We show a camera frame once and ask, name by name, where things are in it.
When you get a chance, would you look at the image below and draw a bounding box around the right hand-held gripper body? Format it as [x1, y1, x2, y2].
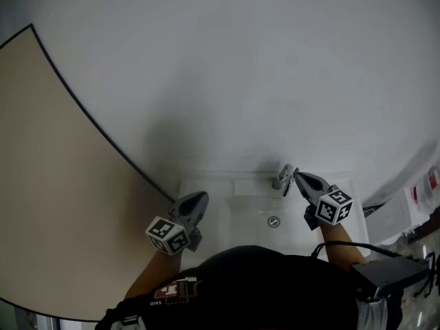
[294, 171, 355, 232]

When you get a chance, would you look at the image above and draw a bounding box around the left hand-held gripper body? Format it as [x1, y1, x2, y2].
[144, 190, 210, 256]

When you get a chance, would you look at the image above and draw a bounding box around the person's right forearm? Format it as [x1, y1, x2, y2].
[316, 219, 367, 272]

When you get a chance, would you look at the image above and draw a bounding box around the person's left forearm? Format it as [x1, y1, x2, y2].
[124, 248, 184, 300]

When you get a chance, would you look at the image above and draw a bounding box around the chrome faucet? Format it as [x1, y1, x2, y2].
[272, 163, 298, 197]

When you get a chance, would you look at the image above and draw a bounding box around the clear plastic storage box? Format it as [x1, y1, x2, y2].
[362, 185, 419, 248]

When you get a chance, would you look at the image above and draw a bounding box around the white ceramic sink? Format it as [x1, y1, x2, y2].
[177, 169, 371, 275]

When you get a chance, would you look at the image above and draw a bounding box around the black box device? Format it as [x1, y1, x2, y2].
[349, 255, 431, 301]

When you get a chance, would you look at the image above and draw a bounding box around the clear container with red label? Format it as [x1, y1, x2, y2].
[410, 159, 440, 217]

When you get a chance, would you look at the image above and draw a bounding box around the person's black shirt torso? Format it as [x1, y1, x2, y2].
[95, 245, 404, 330]

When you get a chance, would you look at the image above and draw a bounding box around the black folding stand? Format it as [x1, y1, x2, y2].
[413, 252, 440, 298]

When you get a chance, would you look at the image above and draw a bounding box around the beige door with black edge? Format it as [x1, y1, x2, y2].
[0, 23, 177, 322]

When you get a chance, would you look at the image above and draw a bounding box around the black cable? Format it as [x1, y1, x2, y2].
[310, 240, 427, 264]

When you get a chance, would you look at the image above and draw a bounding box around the grey shoulder strap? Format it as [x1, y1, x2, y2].
[111, 313, 146, 330]
[355, 296, 391, 330]

